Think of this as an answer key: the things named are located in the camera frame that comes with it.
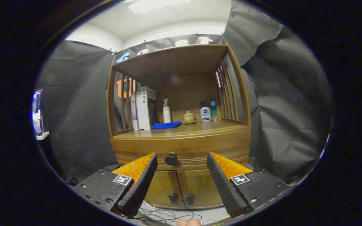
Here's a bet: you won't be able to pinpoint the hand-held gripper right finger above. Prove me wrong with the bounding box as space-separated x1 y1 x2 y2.
207 152 291 218

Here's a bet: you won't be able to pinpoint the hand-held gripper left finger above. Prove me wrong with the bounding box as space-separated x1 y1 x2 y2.
71 153 158 218

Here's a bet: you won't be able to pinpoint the black drawer knob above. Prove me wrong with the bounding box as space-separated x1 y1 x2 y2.
164 152 178 166

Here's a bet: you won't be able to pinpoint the wooden drawer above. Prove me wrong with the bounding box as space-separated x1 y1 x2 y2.
111 129 251 171

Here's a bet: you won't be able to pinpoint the wooden cabinet door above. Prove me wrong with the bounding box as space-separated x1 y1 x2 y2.
144 169 186 210
177 169 225 209

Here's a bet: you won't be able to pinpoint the wooden countertop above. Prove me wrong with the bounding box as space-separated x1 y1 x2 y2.
113 119 249 140

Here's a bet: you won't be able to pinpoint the wooden cabinet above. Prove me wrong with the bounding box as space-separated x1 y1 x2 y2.
107 44 252 210

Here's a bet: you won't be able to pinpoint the folded blue cloth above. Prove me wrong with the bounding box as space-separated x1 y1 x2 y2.
151 121 182 129

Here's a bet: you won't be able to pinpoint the thin white book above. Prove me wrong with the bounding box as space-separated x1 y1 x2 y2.
135 91 141 130

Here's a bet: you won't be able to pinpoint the thick white and black book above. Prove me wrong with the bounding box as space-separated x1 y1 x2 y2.
140 86 159 130

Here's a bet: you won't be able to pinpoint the pale purple book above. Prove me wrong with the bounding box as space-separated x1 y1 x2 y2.
130 93 137 131

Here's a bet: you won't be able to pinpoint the white lotion bottle blue cap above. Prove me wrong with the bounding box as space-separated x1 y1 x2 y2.
200 102 211 122

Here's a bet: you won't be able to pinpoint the white pump bottle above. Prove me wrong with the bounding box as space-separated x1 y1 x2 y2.
163 98 172 123

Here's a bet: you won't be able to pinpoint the beige lidded teacup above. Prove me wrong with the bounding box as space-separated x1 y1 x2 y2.
182 111 196 125

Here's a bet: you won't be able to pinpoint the teal bottle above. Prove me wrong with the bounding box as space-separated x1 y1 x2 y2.
210 100 218 121

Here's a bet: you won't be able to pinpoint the thin black cable tangle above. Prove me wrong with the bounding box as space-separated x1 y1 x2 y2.
118 206 203 224

